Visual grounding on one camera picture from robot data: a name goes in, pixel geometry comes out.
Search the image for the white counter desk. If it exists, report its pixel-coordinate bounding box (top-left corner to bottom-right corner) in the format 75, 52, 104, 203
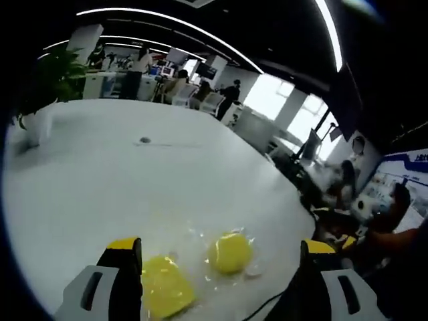
82, 70, 130, 100

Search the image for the person's right hand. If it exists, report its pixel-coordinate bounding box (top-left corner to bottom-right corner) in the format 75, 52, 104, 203
377, 179, 413, 232

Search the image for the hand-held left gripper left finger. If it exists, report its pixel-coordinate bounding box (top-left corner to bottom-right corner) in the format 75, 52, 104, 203
53, 235, 145, 321

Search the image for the round yellow silicone block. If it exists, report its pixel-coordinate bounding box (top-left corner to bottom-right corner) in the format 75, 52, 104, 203
206, 232, 254, 276

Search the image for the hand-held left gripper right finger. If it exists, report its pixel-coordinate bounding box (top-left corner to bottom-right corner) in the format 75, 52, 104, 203
289, 239, 391, 321

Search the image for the black cable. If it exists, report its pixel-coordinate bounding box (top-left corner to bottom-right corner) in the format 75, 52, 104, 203
233, 289, 295, 321

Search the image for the table cable grommet cover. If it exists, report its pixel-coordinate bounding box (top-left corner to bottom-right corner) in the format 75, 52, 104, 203
132, 135, 205, 148

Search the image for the curved ceiling light strip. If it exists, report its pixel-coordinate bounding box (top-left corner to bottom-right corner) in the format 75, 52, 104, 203
76, 7, 265, 74

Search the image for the white plant pot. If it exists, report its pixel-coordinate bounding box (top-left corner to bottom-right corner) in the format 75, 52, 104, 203
22, 100, 60, 148

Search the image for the blue and white wall poster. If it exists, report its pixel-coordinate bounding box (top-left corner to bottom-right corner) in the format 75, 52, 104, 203
362, 152, 428, 231

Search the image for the round wall mirror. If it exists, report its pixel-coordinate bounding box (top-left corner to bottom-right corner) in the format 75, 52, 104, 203
352, 136, 366, 156

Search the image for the long ceiling light strip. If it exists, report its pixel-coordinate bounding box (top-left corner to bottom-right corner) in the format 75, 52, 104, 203
314, 0, 344, 72

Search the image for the dark display screen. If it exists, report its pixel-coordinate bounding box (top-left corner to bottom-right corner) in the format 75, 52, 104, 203
197, 62, 221, 80

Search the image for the square yellow silicone block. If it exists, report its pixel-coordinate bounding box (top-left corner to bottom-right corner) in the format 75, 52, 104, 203
142, 254, 197, 318

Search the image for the green leafy plant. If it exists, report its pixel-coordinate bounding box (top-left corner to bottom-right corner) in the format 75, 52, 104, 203
16, 45, 92, 130

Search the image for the white mesh office chair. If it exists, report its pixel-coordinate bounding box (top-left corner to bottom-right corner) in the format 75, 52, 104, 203
171, 85, 197, 107
202, 92, 224, 116

